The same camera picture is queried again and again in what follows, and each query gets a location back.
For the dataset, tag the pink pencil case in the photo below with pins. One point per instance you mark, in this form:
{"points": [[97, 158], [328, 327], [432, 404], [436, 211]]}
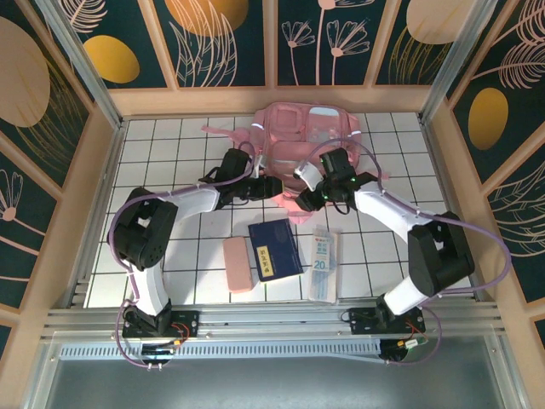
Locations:
{"points": [[237, 264]]}

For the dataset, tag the grey metal shelf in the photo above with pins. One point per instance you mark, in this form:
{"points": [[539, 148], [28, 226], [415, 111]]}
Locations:
{"points": [[272, 383]]}

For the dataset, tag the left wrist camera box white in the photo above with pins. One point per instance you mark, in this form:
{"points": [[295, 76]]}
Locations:
{"points": [[259, 165]]}

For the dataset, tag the aluminium corner post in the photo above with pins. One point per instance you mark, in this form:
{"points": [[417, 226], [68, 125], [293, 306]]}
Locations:
{"points": [[454, 64], [88, 72]]}

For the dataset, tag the dark panel with beige circle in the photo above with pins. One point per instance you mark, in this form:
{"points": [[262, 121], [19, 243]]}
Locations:
{"points": [[400, 51]]}

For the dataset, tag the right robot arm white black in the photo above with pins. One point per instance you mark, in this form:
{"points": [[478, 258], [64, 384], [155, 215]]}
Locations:
{"points": [[438, 255]]}

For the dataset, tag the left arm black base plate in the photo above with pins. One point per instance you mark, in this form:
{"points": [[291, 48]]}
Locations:
{"points": [[189, 319]]}

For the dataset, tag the pink backpack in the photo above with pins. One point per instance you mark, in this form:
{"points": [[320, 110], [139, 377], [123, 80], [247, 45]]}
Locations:
{"points": [[298, 128]]}

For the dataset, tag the dark side panel pink flower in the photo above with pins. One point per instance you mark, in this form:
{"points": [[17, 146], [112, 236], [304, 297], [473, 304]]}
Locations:
{"points": [[25, 238]]}

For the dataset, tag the dark panel with yellow oval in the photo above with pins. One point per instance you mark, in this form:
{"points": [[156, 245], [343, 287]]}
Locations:
{"points": [[140, 25]]}

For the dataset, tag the dark panel orange circle leaves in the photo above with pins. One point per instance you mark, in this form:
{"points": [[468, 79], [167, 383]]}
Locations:
{"points": [[251, 51]]}

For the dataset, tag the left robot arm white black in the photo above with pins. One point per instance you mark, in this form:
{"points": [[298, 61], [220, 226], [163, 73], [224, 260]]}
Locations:
{"points": [[147, 234]]}

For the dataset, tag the aluminium front rail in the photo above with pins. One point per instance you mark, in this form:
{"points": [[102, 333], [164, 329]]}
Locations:
{"points": [[272, 317]]}

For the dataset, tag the dark side panel beige circle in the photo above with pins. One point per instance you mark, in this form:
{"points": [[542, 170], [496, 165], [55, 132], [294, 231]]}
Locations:
{"points": [[25, 64]]}

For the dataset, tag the dark side panel yellow oval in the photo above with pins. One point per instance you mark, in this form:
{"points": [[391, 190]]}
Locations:
{"points": [[511, 106]]}

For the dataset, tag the dark panel with pink flowers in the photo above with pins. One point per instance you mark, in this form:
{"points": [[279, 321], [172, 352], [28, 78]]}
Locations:
{"points": [[306, 64]]}

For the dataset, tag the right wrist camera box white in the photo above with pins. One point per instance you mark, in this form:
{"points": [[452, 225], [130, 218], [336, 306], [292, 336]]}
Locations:
{"points": [[307, 175]]}

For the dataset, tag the clear plastic ruler set packet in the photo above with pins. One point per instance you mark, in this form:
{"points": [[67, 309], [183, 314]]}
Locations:
{"points": [[323, 264]]}

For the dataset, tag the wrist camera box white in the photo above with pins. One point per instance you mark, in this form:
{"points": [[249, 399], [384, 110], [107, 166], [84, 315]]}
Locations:
{"points": [[307, 175], [259, 165]]}

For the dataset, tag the dark side panel pink leaves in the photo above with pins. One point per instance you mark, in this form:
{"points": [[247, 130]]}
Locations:
{"points": [[523, 234]]}

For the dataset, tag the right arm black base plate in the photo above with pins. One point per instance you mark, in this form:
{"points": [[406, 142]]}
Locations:
{"points": [[359, 319]]}

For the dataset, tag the aluminium side rail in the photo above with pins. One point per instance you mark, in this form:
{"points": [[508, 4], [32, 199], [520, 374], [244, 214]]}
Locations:
{"points": [[113, 162], [438, 162]]}

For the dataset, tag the dark blue notebook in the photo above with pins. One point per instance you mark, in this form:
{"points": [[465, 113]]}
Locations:
{"points": [[274, 247]]}

